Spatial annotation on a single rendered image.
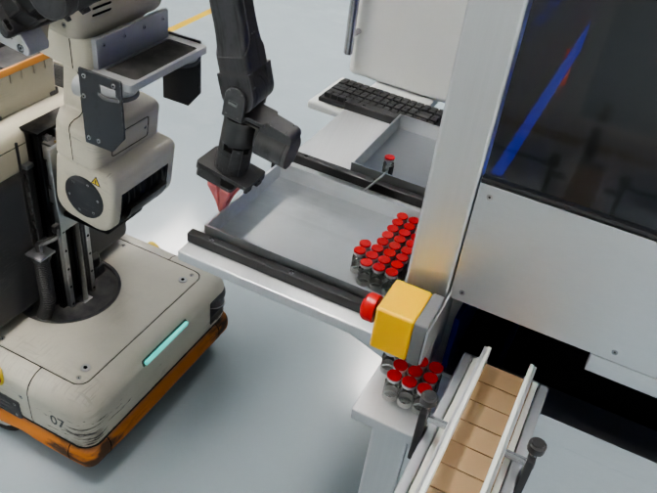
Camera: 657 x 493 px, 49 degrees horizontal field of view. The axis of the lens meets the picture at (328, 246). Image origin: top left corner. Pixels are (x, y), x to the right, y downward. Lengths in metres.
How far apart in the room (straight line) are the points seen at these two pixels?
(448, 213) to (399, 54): 1.14
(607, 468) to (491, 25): 0.64
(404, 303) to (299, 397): 1.26
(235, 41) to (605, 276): 0.60
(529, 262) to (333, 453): 1.24
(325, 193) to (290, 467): 0.88
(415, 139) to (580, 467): 0.82
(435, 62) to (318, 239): 0.84
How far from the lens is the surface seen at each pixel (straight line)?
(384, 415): 1.02
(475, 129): 0.88
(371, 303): 0.98
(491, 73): 0.85
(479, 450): 0.96
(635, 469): 1.13
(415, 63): 2.02
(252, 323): 2.39
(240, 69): 1.11
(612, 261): 0.92
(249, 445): 2.07
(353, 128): 1.66
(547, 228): 0.91
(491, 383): 1.04
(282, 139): 1.14
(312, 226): 1.32
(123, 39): 1.52
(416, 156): 1.59
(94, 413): 1.85
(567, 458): 1.15
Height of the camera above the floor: 1.66
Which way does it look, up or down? 37 degrees down
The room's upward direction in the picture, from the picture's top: 8 degrees clockwise
